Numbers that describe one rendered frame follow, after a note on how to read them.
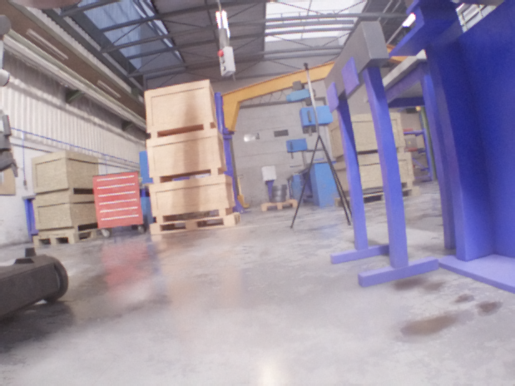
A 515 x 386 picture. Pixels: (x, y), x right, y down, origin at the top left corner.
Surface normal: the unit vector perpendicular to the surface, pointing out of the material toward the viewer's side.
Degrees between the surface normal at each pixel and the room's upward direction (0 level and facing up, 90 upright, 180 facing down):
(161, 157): 90
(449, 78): 90
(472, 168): 90
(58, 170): 90
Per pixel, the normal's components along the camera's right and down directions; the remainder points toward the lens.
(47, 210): -0.11, -0.03
